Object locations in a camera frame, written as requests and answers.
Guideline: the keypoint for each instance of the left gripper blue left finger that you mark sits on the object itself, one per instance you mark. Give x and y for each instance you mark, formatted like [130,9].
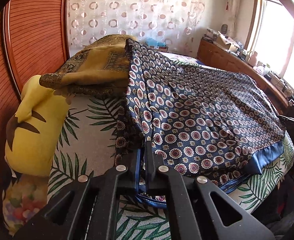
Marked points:
[87,207]

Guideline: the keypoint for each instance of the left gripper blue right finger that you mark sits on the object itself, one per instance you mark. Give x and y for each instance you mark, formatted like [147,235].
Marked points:
[197,208]

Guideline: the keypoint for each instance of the navy medallion patterned silk garment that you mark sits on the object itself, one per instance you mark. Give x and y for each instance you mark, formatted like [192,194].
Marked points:
[201,121]

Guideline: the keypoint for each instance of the palm leaf floral bedspread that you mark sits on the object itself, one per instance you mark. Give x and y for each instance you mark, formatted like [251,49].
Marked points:
[86,146]

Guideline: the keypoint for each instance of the pink bottle on cabinet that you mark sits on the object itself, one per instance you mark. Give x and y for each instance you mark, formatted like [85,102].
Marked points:
[253,59]

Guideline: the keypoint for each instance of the yellow plush toy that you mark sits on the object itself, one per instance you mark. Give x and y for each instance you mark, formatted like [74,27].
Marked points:
[32,132]

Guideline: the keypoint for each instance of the open cardboard box on cabinet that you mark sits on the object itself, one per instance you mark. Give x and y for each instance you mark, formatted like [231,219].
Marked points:
[227,43]

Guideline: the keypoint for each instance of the wooden sideboard cabinet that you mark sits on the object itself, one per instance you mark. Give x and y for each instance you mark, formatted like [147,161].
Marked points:
[213,56]

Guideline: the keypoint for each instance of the olive gold patterned pillow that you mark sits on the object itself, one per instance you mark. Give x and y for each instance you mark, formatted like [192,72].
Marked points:
[99,69]

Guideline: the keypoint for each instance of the cardboard box with teal cloth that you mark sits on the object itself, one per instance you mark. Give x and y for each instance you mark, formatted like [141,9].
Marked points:
[154,44]

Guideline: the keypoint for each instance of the sheer circle patterned curtain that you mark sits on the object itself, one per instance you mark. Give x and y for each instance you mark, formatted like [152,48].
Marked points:
[179,24]

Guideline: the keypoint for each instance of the red-brown louvered wardrobe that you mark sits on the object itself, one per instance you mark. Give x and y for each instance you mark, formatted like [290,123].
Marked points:
[33,40]

